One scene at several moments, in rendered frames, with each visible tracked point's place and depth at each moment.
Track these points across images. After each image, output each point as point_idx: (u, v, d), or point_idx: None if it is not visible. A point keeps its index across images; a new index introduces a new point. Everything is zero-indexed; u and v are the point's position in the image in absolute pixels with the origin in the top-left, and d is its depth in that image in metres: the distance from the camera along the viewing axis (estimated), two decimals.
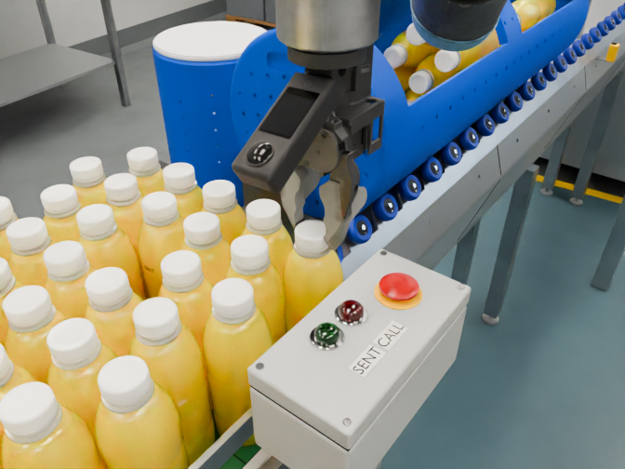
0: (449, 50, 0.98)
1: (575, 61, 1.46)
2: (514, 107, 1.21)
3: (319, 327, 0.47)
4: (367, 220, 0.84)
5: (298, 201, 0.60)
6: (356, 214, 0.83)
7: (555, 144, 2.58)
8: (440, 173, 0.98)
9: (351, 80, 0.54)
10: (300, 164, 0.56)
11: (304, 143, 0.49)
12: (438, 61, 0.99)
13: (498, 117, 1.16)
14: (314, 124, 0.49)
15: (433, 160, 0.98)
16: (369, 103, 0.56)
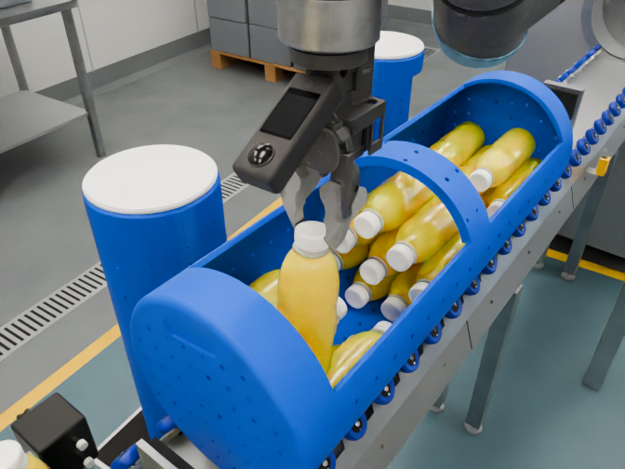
0: (402, 250, 0.83)
1: (559, 190, 1.31)
2: (487, 271, 1.06)
3: None
4: None
5: (298, 201, 0.60)
6: None
7: None
8: (392, 394, 0.83)
9: (352, 81, 0.54)
10: (301, 164, 0.56)
11: (305, 144, 0.49)
12: (391, 259, 0.85)
13: (468, 291, 1.01)
14: (315, 125, 0.49)
15: None
16: (370, 104, 0.56)
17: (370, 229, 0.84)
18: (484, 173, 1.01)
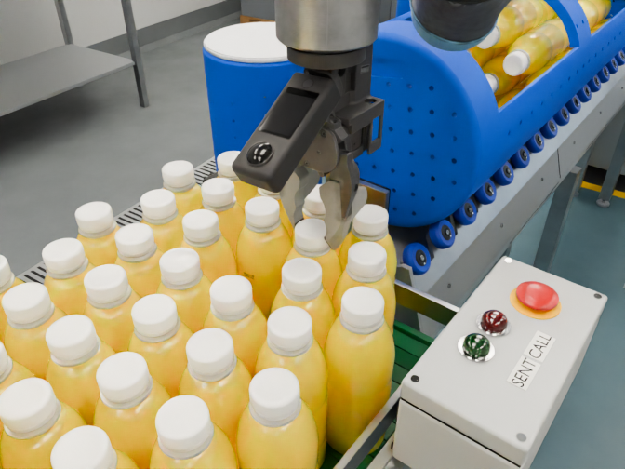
0: (519, 54, 0.96)
1: (624, 63, 1.45)
2: (576, 112, 1.20)
3: (469, 338, 0.46)
4: (447, 221, 0.83)
5: (298, 201, 0.60)
6: (437, 221, 0.82)
7: None
8: (512, 173, 0.97)
9: (350, 80, 0.54)
10: (300, 164, 0.56)
11: (304, 143, 0.49)
12: (507, 64, 0.98)
13: (563, 123, 1.15)
14: (314, 124, 0.49)
15: (503, 164, 0.96)
16: (369, 103, 0.56)
17: (490, 37, 0.97)
18: None
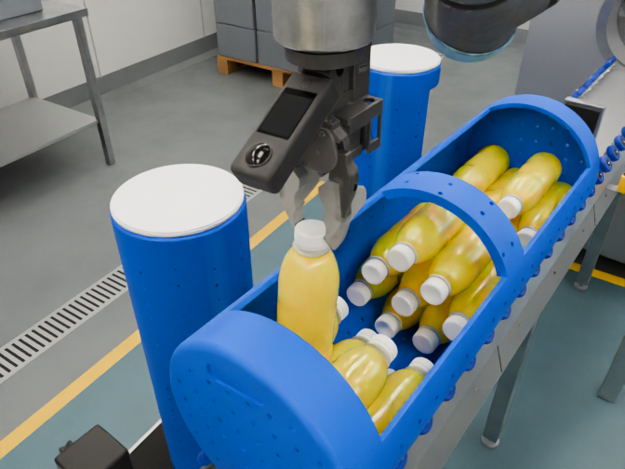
0: (437, 285, 0.82)
1: (583, 208, 1.31)
2: (520, 297, 1.07)
3: None
4: None
5: (297, 201, 0.60)
6: None
7: None
8: (431, 419, 0.84)
9: (349, 80, 0.54)
10: (299, 164, 0.56)
11: (302, 143, 0.49)
12: (425, 292, 0.84)
13: (502, 318, 1.02)
14: (312, 124, 0.49)
15: None
16: (367, 102, 0.56)
17: (405, 262, 0.83)
18: (512, 200, 1.01)
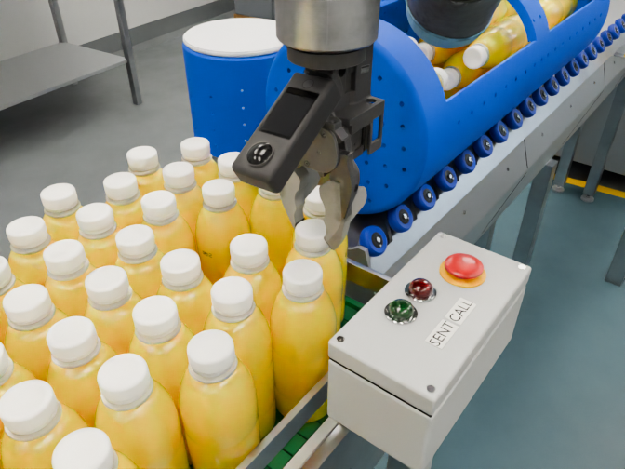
0: (478, 47, 0.99)
1: (595, 58, 1.48)
2: (545, 104, 1.24)
3: (393, 302, 0.49)
4: (402, 205, 0.86)
5: (298, 201, 0.60)
6: (393, 209, 0.85)
7: (567, 141, 2.60)
8: (473, 159, 1.01)
9: (351, 80, 0.54)
10: (300, 164, 0.56)
11: (304, 143, 0.49)
12: (467, 58, 1.01)
13: (531, 115, 1.19)
14: (314, 124, 0.49)
15: (464, 154, 1.00)
16: (369, 103, 0.56)
17: None
18: None
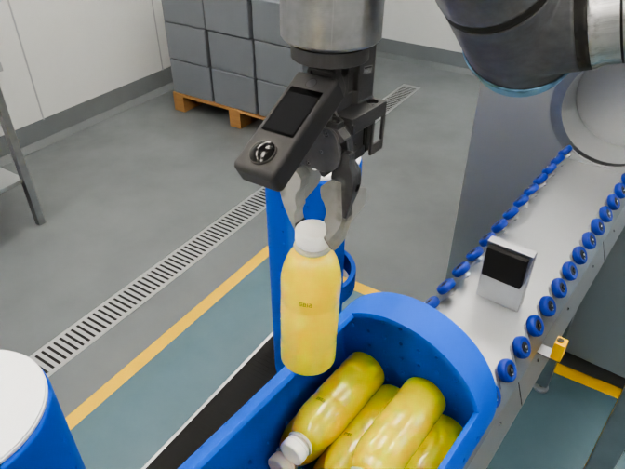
0: None
1: (497, 407, 1.03)
2: None
3: None
4: None
5: (298, 201, 0.60)
6: None
7: None
8: None
9: (353, 80, 0.54)
10: (302, 164, 0.56)
11: (307, 142, 0.49)
12: None
13: None
14: (317, 123, 0.49)
15: None
16: (371, 104, 0.57)
17: None
18: None
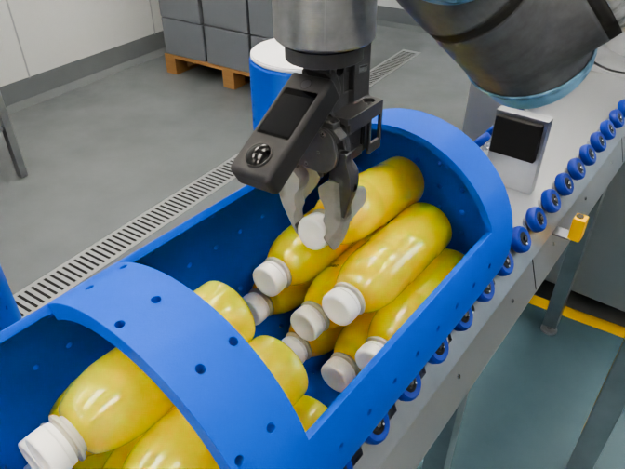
0: None
1: (510, 274, 0.89)
2: (381, 442, 0.65)
3: None
4: None
5: (298, 201, 0.60)
6: None
7: None
8: None
9: (349, 80, 0.54)
10: (299, 164, 0.56)
11: (302, 144, 0.49)
12: None
13: None
14: (312, 124, 0.49)
15: None
16: (367, 102, 0.56)
17: (48, 466, 0.40)
18: (344, 296, 0.58)
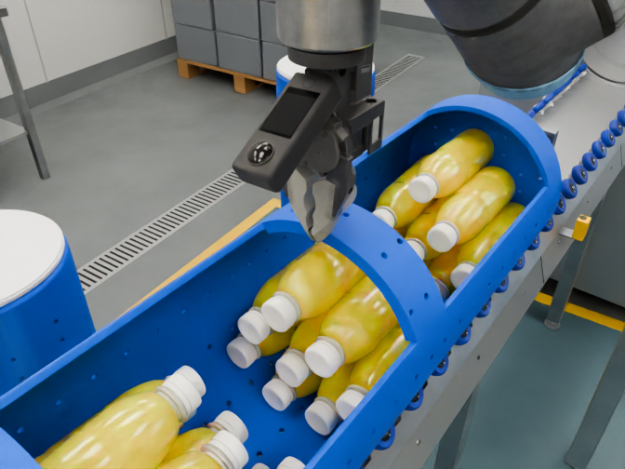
0: (324, 352, 0.61)
1: (518, 268, 1.00)
2: (413, 410, 0.76)
3: None
4: None
5: (307, 205, 0.59)
6: None
7: None
8: None
9: (351, 80, 0.54)
10: (300, 164, 0.56)
11: (304, 143, 0.49)
12: (310, 360, 0.63)
13: (379, 449, 0.71)
14: (314, 124, 0.49)
15: None
16: (369, 103, 0.56)
17: (282, 321, 0.62)
18: (445, 229, 0.79)
